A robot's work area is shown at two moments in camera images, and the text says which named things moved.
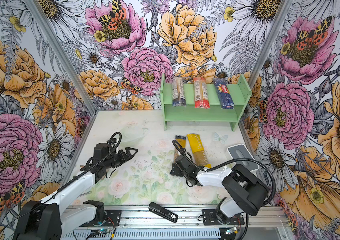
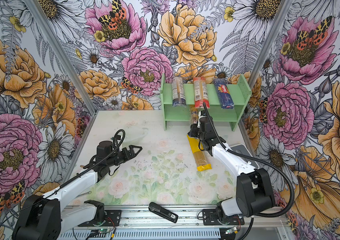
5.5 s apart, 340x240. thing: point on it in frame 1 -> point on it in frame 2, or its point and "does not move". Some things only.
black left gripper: [126, 157] does not move
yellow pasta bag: [196, 145] does not move
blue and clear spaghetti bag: [181, 141] -> [194, 114]
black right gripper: [175, 170] -> [193, 128]
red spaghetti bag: [201, 99] does not move
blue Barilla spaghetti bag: [224, 96] does not move
